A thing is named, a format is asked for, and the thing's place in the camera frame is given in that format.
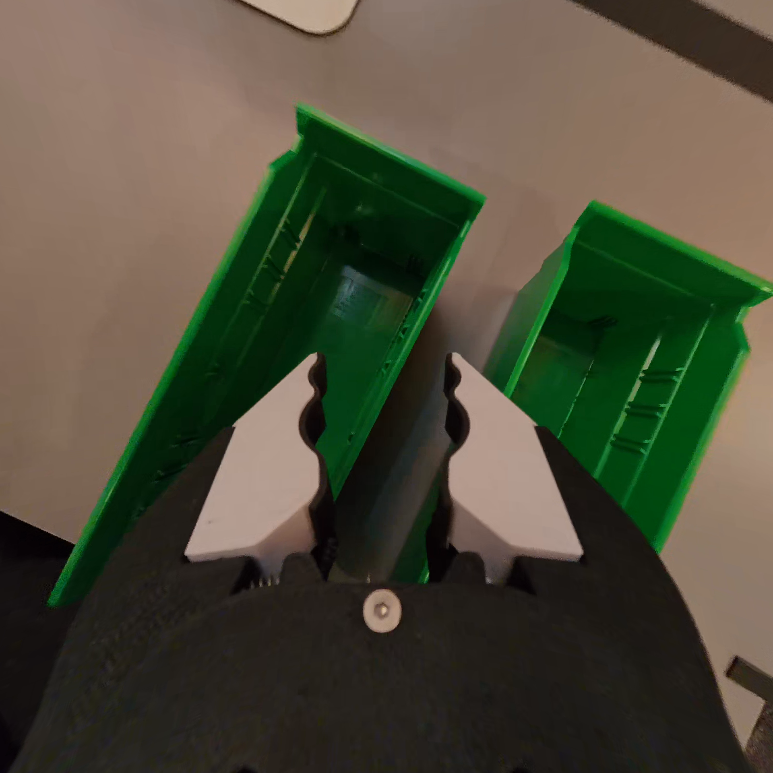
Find white rounded tray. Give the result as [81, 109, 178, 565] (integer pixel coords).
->
[232, 0, 361, 35]

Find black strip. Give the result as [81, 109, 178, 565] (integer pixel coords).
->
[570, 0, 773, 103]

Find green plastic bin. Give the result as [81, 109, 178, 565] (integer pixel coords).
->
[47, 103, 487, 608]
[483, 199, 773, 553]

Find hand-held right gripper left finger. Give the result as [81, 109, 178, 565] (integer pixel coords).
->
[184, 353, 336, 582]

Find black bar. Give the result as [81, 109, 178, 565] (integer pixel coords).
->
[725, 655, 773, 701]

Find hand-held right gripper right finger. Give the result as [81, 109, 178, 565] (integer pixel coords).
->
[426, 353, 585, 585]

